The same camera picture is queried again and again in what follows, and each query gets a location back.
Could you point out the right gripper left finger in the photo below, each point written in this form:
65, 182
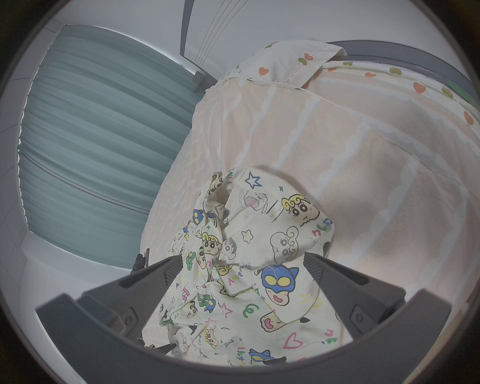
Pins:
142, 296

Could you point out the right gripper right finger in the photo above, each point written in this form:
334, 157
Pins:
348, 296

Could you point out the white printed pyjama top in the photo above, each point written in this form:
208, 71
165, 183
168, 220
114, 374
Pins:
262, 232

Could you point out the pile of clothes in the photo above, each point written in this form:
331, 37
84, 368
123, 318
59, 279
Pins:
140, 259

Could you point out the blue-green curtain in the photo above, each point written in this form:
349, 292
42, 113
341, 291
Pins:
112, 93
82, 195

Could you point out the bed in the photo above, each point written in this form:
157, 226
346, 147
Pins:
337, 150

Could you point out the grey bedside table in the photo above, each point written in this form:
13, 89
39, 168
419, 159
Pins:
198, 79

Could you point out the white printed pillow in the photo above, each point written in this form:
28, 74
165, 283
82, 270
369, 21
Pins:
285, 62

